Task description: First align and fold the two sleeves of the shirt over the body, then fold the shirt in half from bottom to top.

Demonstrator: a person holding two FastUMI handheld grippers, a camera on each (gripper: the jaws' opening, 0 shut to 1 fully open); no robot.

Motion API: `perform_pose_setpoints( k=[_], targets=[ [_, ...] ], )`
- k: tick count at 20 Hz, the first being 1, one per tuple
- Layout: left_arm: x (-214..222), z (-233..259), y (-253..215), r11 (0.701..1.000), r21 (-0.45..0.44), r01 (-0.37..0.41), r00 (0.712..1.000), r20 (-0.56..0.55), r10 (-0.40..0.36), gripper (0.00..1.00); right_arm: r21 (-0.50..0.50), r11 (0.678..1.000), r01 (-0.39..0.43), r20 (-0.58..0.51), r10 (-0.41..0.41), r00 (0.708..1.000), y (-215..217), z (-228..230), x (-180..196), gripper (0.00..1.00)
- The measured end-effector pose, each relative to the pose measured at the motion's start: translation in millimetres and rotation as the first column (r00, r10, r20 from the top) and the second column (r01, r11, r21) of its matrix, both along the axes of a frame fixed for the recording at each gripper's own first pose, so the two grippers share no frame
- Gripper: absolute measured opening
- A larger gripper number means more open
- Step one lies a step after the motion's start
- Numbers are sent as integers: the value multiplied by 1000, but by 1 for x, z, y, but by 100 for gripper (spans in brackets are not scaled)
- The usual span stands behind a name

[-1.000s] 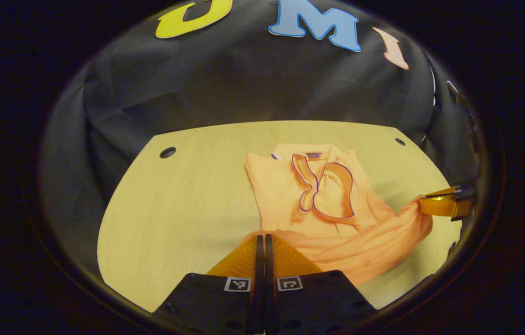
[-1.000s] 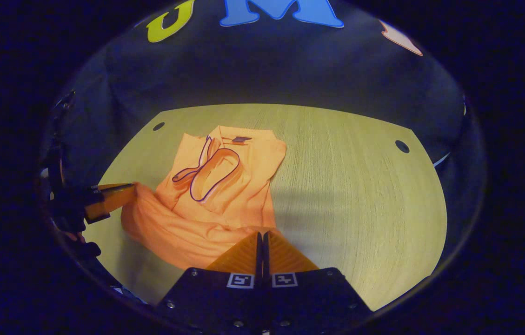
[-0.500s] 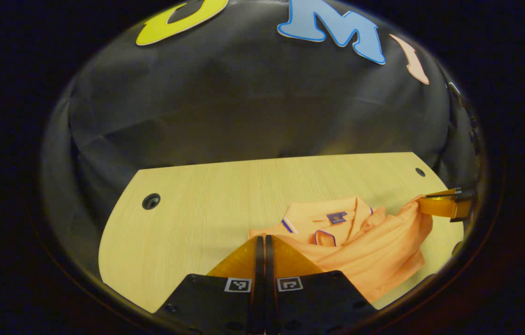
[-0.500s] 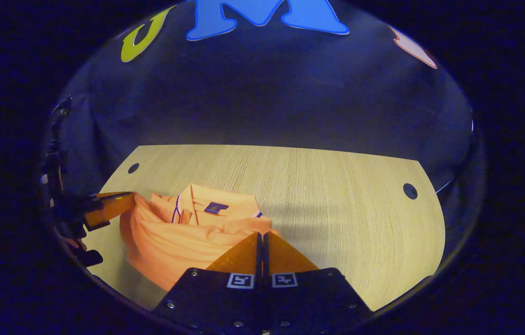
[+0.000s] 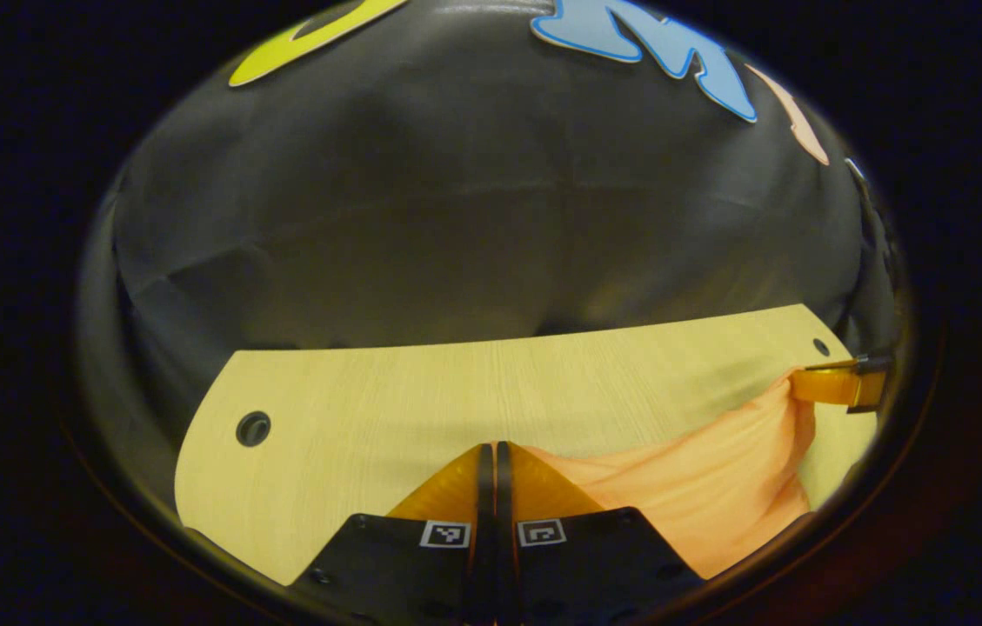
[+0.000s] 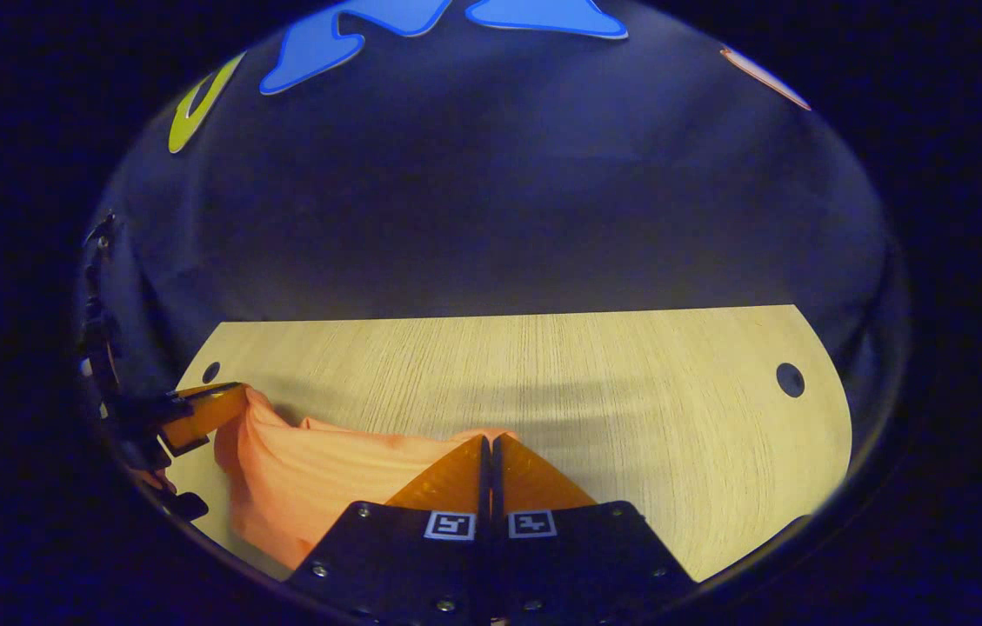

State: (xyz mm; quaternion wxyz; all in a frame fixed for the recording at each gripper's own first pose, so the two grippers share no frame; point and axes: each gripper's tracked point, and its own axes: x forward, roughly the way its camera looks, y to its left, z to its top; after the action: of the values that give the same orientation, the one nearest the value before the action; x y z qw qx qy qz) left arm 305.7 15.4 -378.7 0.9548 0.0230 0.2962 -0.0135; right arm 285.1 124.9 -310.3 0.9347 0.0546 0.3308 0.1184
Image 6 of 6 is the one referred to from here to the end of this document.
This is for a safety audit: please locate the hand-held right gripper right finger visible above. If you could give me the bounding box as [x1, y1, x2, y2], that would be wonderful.
[491, 433, 700, 626]

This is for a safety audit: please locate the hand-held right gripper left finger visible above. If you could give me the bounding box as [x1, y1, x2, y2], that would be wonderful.
[286, 433, 491, 626]

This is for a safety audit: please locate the orange T-shirt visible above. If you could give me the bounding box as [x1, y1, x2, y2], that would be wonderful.
[212, 387, 518, 570]

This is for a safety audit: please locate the black backdrop cloth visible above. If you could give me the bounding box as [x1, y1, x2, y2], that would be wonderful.
[77, 0, 909, 410]

